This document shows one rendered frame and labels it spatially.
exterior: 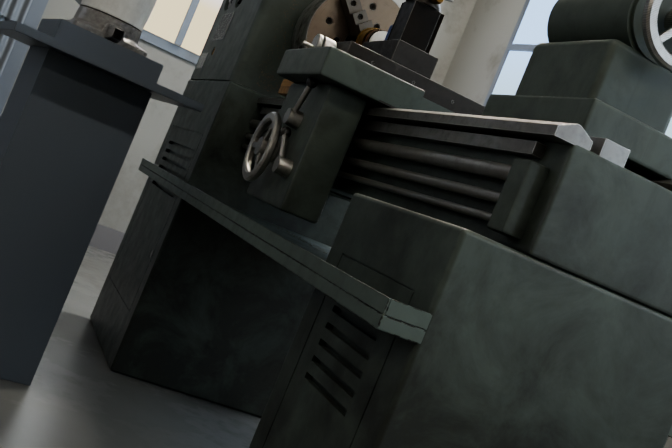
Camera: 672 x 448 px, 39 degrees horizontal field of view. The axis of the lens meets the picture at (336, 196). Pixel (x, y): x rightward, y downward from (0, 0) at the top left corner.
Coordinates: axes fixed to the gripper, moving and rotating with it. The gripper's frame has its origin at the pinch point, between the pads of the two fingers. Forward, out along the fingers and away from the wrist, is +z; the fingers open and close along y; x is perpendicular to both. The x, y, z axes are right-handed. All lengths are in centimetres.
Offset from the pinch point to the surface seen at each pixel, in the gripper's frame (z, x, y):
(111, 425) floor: 126, -42, -61
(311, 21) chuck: 20.0, -10.2, -33.1
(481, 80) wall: -17, 228, 145
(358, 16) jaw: 15.5, -16.1, -23.0
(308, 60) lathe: 37, -72, -50
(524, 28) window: -48, 206, 149
